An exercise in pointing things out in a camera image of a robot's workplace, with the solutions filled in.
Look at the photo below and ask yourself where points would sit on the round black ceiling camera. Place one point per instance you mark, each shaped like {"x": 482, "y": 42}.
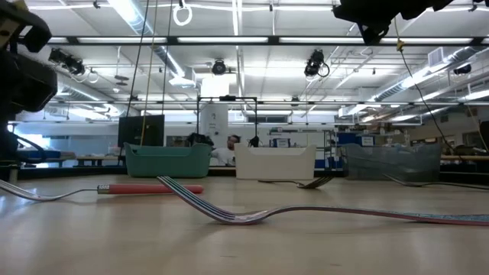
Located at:
{"x": 219, "y": 68}

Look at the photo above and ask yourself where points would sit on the grey translucent plastic bin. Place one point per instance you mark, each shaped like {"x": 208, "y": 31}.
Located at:
{"x": 393, "y": 164}

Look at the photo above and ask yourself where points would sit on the black fork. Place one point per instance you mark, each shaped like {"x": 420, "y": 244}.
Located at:
{"x": 317, "y": 184}
{"x": 458, "y": 186}

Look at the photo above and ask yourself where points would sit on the wooden background table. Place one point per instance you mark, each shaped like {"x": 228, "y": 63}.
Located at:
{"x": 458, "y": 157}

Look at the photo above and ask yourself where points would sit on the black ceiling-mounted device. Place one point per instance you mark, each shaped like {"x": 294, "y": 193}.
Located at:
{"x": 67, "y": 61}

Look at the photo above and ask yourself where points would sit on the person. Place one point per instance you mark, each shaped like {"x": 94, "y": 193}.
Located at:
{"x": 232, "y": 142}

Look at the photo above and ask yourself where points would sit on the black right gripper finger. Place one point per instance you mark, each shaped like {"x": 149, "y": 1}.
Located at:
{"x": 373, "y": 32}

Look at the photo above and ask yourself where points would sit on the iridescent blue fork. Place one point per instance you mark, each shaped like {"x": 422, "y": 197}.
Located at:
{"x": 206, "y": 206}

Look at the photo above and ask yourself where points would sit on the dark background workbench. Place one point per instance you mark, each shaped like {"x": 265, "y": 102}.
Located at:
{"x": 38, "y": 154}

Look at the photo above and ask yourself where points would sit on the teal plastic bin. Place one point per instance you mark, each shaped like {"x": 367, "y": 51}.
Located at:
{"x": 172, "y": 162}

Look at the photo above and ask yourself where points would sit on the black overhead frame beam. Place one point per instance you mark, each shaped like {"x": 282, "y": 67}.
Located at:
{"x": 273, "y": 39}

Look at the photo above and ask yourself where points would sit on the black background robot rig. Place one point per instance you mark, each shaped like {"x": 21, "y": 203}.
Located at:
{"x": 229, "y": 98}

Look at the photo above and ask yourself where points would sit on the black monitor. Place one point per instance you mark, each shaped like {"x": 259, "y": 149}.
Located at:
{"x": 133, "y": 130}

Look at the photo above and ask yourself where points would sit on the white column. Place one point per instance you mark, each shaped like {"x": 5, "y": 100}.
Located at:
{"x": 214, "y": 122}

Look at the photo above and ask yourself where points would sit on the black aluminium table frame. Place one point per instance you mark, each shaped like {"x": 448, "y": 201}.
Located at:
{"x": 76, "y": 172}

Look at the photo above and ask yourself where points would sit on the white plastic bin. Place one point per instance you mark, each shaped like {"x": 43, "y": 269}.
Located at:
{"x": 275, "y": 164}

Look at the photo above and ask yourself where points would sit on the silver ventilation duct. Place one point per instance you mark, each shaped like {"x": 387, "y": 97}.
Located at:
{"x": 470, "y": 57}
{"x": 84, "y": 91}

